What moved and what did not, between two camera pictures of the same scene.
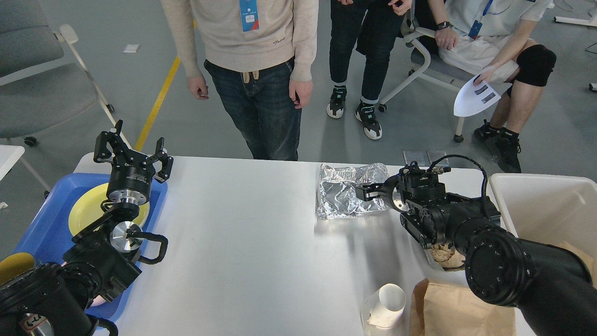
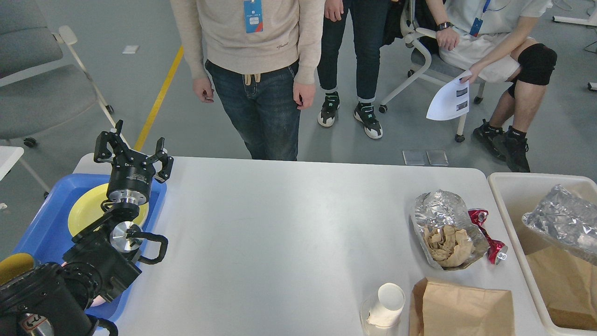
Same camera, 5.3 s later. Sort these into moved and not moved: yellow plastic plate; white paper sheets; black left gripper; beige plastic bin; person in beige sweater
Moved: white paper sheets
Not moved: person in beige sweater; yellow plastic plate; black left gripper; beige plastic bin
